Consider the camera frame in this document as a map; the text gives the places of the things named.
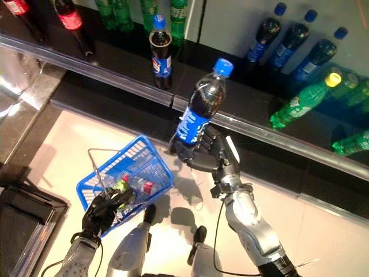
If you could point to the red label cola bottle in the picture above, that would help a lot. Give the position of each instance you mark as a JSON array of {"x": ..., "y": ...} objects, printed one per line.
[
  {"x": 70, "y": 20},
  {"x": 17, "y": 7}
]

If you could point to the green drink can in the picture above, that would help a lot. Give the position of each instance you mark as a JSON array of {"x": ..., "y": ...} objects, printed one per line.
[
  {"x": 361, "y": 98},
  {"x": 350, "y": 79}
]

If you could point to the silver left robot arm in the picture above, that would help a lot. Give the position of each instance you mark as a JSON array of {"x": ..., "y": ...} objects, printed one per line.
[{"x": 75, "y": 256}]

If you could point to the silver right robot leg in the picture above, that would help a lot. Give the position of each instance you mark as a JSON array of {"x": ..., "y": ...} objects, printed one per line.
[{"x": 204, "y": 262}]

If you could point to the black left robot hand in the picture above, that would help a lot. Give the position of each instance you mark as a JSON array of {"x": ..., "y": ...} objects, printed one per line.
[{"x": 98, "y": 213}]

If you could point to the blue plastic shopping basket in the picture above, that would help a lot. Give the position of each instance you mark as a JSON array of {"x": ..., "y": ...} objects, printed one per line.
[{"x": 85, "y": 196}]

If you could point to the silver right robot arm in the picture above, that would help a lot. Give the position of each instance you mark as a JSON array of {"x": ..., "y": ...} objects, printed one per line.
[{"x": 248, "y": 219}]

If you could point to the silver robot leg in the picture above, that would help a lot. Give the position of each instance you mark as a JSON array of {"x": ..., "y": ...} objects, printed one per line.
[
  {"x": 204, "y": 262},
  {"x": 127, "y": 251}
]

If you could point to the green bottle red cap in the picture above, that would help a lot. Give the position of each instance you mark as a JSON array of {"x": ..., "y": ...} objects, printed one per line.
[{"x": 120, "y": 185}]

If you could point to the black glass display cabinet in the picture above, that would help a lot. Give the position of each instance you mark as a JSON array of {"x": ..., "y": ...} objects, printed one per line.
[{"x": 26, "y": 219}]

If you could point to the clear water bottle red label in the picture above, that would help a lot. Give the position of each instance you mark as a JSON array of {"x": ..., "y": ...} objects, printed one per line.
[{"x": 150, "y": 187}]

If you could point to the silver left robot leg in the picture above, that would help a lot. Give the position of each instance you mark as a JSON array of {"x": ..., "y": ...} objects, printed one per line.
[{"x": 127, "y": 251}]

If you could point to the shiny steel side panel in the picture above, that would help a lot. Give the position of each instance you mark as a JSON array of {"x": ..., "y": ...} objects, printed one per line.
[{"x": 23, "y": 95}]

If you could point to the black shelf board with drinks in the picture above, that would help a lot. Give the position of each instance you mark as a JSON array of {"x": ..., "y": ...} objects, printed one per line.
[{"x": 115, "y": 57}]

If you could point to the black left robot foot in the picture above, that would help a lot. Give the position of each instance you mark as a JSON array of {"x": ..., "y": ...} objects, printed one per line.
[{"x": 150, "y": 215}]

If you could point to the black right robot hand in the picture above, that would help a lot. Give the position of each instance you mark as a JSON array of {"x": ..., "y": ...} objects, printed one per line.
[{"x": 213, "y": 157}]

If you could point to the black shelf board lowest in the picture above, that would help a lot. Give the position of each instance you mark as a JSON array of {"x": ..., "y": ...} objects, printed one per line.
[{"x": 115, "y": 98}]

